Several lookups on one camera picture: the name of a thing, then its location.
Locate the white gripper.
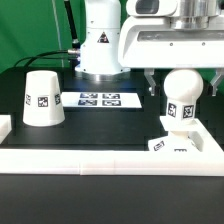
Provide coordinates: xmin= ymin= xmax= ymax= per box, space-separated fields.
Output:
xmin=118 ymin=0 xmax=224 ymax=96

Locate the white lamp bulb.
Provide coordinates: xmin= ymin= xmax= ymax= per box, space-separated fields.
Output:
xmin=164 ymin=69 xmax=204 ymax=124

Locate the white lamp base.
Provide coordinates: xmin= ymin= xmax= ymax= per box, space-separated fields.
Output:
xmin=148 ymin=116 xmax=199 ymax=153

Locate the white lamp shade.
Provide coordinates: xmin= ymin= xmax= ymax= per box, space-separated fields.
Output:
xmin=23 ymin=70 xmax=65 ymax=127

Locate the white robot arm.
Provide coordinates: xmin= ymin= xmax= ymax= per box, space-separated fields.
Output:
xmin=76 ymin=0 xmax=224 ymax=92

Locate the white marker sheet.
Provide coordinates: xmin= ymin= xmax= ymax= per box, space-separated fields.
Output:
xmin=61 ymin=92 xmax=141 ymax=109

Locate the green backdrop curtain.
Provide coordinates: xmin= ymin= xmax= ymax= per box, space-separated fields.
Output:
xmin=0 ymin=0 xmax=224 ymax=84

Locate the white table border frame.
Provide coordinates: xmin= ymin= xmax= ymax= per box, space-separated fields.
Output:
xmin=0 ymin=115 xmax=224 ymax=176

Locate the black cable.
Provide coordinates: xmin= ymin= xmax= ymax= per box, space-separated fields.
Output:
xmin=13 ymin=49 xmax=82 ymax=68

